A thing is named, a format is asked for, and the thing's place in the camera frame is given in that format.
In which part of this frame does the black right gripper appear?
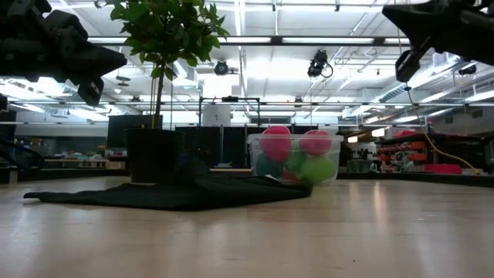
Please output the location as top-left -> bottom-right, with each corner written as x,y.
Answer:
381,0 -> 482,83

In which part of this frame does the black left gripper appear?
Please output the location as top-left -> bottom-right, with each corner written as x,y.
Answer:
6,0 -> 129,107

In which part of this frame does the green toy lime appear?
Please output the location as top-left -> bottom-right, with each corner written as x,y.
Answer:
299,156 -> 336,185

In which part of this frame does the red and white toy produce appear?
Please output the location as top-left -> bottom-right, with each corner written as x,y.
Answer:
259,125 -> 293,163

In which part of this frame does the clear plastic tupperware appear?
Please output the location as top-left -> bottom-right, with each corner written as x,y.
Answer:
246,133 -> 346,185

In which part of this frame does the black monitor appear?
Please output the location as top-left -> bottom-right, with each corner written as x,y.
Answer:
107,114 -> 164,150

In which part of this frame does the green leafy plant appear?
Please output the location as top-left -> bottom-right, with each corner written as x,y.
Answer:
103,0 -> 232,131

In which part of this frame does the black plant pot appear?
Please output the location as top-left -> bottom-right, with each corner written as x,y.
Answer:
123,127 -> 187,184

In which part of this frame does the shelf with orange bins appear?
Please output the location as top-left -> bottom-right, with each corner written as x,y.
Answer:
374,130 -> 494,175

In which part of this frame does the white box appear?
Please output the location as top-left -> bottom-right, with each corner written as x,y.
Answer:
201,104 -> 232,128

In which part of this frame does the black overhead beam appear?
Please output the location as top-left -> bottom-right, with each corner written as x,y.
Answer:
86,35 -> 412,48

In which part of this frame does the black cloth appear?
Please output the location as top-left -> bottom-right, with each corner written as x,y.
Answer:
22,154 -> 313,212

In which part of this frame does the red bin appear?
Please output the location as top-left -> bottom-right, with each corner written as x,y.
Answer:
423,163 -> 463,175

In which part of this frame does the black ceiling camera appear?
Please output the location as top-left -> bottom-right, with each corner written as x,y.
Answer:
306,49 -> 334,80

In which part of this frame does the black rack frame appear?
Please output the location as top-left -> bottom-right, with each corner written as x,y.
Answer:
198,96 -> 262,134

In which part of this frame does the hanging yellow cable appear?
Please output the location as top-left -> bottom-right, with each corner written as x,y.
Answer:
397,38 -> 482,176

